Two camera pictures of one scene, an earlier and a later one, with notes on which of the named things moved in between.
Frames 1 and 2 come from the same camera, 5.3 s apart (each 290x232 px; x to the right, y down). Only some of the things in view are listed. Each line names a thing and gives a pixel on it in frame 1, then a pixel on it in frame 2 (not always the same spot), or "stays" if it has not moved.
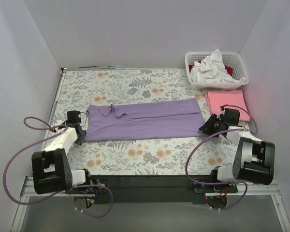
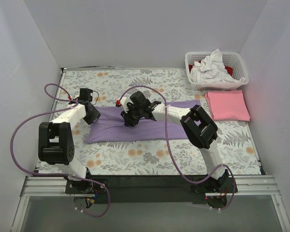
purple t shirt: [152, 119] stays
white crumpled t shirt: [211, 69] stays
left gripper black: [80, 136] -> [92, 116]
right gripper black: [210, 126] -> [130, 117]
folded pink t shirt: [234, 99] stays
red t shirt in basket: [229, 69] stays
